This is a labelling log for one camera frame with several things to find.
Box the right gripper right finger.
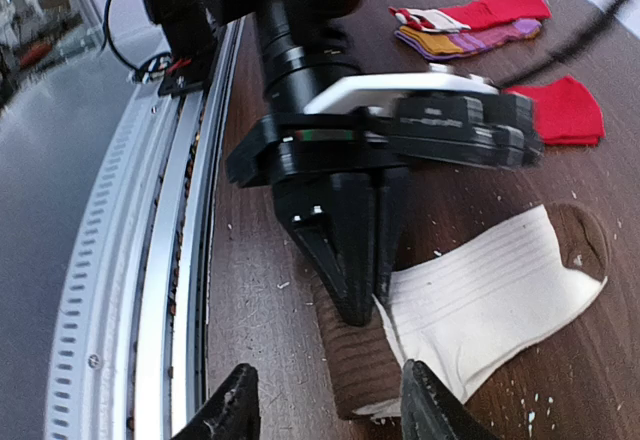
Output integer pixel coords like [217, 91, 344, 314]
[401, 360, 497, 440]

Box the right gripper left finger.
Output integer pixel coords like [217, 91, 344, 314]
[172, 363, 261, 440]

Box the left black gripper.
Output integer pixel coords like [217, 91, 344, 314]
[227, 94, 544, 326]

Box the cream sock with brown toe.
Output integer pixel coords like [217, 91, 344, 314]
[311, 203, 610, 420]

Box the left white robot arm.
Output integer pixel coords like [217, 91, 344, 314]
[143, 0, 543, 326]

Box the purple orange striped sock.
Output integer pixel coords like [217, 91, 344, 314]
[390, 0, 549, 62]

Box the red sock near centre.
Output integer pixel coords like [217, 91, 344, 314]
[505, 76, 606, 146]

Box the red sock with striped cuff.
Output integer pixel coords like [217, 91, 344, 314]
[389, 0, 551, 33]

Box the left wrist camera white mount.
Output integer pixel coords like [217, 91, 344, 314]
[303, 64, 499, 115]

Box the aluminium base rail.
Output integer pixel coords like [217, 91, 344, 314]
[44, 21, 244, 439]

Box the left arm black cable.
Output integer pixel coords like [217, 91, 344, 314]
[499, 0, 640, 89]

